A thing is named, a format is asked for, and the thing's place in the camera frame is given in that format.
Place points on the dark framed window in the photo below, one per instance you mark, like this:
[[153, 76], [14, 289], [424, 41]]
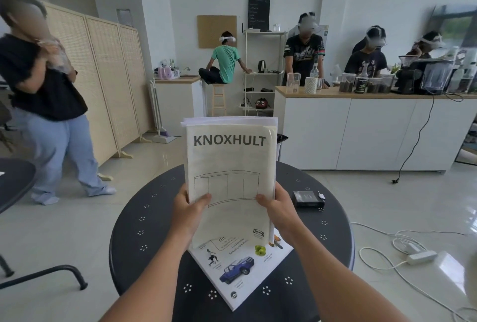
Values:
[[456, 23]]

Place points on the cork board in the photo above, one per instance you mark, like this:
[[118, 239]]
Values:
[[217, 32]]

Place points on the white patterned cup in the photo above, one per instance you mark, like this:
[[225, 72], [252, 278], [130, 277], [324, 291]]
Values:
[[310, 86]]

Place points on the white power adapter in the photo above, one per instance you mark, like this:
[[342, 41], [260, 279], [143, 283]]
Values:
[[414, 248]]

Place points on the person's right hand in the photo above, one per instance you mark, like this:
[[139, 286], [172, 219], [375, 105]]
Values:
[[283, 217]]

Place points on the small black device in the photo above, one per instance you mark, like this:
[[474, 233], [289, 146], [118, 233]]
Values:
[[307, 198]]

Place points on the small white sink cabinet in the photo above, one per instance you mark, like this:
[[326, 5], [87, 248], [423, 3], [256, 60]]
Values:
[[175, 105]]

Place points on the clear jar dark contents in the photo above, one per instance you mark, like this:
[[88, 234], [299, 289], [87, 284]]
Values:
[[373, 87], [387, 86], [347, 86]]

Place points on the black tubular chair base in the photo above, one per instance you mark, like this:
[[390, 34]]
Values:
[[44, 270]]

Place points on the white metal shelf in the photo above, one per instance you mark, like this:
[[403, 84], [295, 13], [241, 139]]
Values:
[[264, 33]]

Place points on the clear plastic pitcher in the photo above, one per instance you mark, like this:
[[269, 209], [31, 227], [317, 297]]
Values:
[[293, 84]]

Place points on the clear water container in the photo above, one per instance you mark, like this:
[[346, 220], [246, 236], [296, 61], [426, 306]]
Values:
[[436, 79]]

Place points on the white power strip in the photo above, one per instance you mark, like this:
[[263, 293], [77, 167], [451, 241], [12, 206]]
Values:
[[421, 257]]

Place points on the pink bottles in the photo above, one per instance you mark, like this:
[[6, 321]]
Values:
[[164, 73]]

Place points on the clear glass bottle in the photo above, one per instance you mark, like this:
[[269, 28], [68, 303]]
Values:
[[315, 74]]

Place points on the cream cabinet-sketch paper booklet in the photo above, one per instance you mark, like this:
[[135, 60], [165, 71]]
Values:
[[227, 169]]

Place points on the long white counter cabinet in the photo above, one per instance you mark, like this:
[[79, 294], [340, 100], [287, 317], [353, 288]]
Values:
[[335, 128]]

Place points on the person's right forearm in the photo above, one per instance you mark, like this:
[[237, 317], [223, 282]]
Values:
[[335, 284]]

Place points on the dark green label bottle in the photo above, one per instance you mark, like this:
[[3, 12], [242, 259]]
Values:
[[361, 83]]

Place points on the white broom and dustpan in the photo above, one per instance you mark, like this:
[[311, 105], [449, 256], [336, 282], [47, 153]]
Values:
[[164, 139]]

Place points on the black chalkboard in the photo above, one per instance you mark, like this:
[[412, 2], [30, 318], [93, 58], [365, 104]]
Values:
[[259, 14]]

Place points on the round black side table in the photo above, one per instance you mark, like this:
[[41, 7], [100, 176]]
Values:
[[15, 184]]

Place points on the person's left forearm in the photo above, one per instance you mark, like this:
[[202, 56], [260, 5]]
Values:
[[149, 288]]

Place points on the black coffee grinder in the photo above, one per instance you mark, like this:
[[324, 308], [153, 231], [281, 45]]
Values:
[[406, 79]]

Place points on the round black metal table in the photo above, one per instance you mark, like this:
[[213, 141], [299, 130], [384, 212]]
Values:
[[156, 258]]

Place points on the white illustrated book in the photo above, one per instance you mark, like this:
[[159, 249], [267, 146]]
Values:
[[242, 280]]

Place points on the person's left hand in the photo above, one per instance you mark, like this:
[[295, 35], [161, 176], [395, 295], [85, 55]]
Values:
[[186, 221]]

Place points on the clear plastic bottle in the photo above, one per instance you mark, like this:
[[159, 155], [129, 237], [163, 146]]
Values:
[[59, 57]]

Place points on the black kettle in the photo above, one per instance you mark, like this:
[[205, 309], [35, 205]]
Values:
[[262, 66]]

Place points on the wooden stool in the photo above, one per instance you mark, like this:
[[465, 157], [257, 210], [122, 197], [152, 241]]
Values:
[[218, 86]]

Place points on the small wall frame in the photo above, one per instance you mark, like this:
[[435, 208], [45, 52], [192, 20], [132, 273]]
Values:
[[123, 18]]

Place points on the small white fan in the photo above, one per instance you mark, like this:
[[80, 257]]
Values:
[[335, 72]]

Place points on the white bin black bag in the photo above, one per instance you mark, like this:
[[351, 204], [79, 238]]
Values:
[[281, 139]]

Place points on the rattan folding screen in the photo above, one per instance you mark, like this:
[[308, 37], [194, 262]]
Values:
[[108, 72]]

